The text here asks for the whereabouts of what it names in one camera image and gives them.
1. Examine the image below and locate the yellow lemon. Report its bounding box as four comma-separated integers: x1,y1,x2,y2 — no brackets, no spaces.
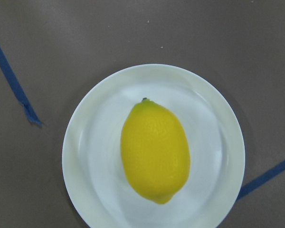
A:
120,98,190,204

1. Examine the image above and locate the white plate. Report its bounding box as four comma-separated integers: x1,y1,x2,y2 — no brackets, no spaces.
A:
62,64,245,228

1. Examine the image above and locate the brown paper table cover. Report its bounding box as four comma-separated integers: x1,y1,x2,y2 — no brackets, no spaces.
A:
0,0,285,228

